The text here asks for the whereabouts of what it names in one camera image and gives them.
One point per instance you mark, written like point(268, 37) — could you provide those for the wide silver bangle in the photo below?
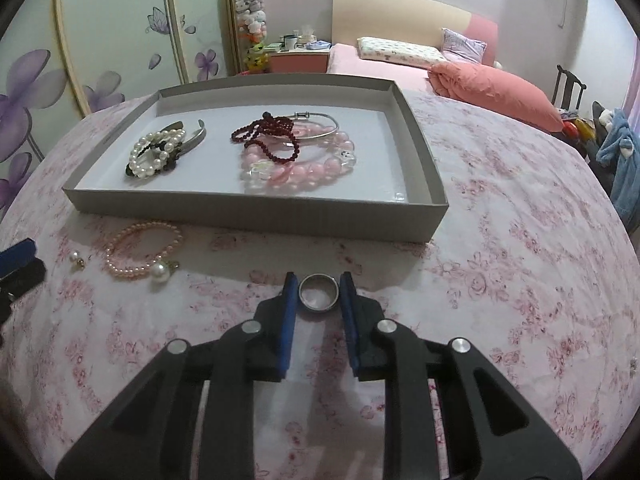
point(196, 135)

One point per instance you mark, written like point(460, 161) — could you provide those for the red and yellow bag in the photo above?
point(580, 130)

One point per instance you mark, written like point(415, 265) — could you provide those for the pink and white nightstand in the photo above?
point(297, 62)

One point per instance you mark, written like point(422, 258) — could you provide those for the blue fleece robe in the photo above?
point(622, 160)

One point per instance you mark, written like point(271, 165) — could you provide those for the plush toy tower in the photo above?
point(252, 15)

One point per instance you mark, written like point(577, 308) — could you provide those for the white mug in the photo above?
point(289, 42)

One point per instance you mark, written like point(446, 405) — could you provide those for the grey cardboard tray box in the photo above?
point(250, 215)

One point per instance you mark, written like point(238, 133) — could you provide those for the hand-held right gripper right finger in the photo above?
point(348, 320)

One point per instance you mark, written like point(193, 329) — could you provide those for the dark wooden chair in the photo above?
point(567, 90)

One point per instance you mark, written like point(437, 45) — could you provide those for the white patterned pillow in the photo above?
point(400, 50)

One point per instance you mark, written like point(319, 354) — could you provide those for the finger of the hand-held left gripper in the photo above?
point(17, 255)
point(22, 282)

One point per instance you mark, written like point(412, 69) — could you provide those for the pearl earring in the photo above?
point(78, 259)

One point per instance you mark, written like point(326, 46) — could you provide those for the thin silver bangle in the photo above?
point(334, 127)

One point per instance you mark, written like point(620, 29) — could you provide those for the purple pillow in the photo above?
point(465, 45)

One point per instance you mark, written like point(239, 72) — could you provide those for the flower print sliding wardrobe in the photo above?
point(100, 25)

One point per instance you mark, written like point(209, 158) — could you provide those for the pink floral tablecloth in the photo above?
point(500, 260)

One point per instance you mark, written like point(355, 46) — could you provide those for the bed with pink sheet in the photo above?
point(380, 67)

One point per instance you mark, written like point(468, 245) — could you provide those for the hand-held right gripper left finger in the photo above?
point(289, 320)

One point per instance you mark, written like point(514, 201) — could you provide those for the tissue box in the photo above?
point(307, 38)

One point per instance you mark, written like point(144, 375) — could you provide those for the beige and pink headboard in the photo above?
point(395, 15)

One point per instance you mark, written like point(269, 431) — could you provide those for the folded pink duvet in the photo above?
point(495, 95)

